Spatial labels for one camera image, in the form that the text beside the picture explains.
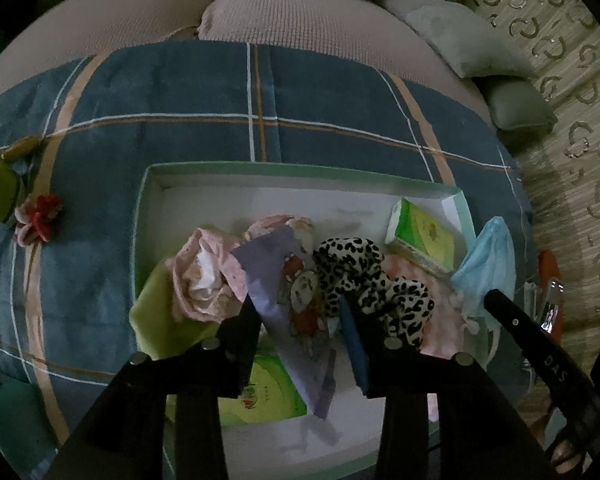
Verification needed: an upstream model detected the woven patterned mat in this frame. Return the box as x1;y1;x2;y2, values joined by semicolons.
450;0;600;436

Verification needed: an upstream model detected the purple wipes packet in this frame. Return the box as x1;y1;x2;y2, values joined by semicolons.
230;225;341;421

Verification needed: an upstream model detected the pink white fuzzy cloth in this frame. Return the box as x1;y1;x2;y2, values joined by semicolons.
380;255;468;361

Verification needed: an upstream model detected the orange and silver object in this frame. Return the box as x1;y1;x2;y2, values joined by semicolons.
536;250;565;343

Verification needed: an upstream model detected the green sofa with mauve covers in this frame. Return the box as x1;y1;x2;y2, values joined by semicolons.
0;0;561;146

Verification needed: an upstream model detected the person's bare foot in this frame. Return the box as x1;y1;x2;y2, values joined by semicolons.
540;395;583;480

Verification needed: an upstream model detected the blue plaid blanket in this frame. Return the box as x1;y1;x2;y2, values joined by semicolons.
0;40;533;480

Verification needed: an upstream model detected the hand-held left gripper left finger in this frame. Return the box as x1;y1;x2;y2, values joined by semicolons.
45;292;261;480

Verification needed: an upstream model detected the lime green cloth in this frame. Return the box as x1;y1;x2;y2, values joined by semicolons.
129;260;221;361

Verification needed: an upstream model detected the green booklet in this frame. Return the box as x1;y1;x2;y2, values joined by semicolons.
217;350;308;428

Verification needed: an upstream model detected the small green tissue pack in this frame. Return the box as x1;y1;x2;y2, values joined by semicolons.
384;197;466;276

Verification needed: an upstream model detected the red flower hair tie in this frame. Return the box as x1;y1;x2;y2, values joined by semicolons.
14;193;63;246

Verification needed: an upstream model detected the blue face mask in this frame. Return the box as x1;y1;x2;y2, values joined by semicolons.
450;216;517;361

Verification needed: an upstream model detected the leopard print scrunchie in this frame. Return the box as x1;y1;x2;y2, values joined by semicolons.
312;236;436;348

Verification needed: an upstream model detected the light green pillow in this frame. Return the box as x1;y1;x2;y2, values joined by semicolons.
405;0;541;79

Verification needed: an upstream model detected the white box with green rim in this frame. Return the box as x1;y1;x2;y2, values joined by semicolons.
130;161;476;480

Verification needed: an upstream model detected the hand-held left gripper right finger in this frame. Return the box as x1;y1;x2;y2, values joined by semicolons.
339;295;556;480

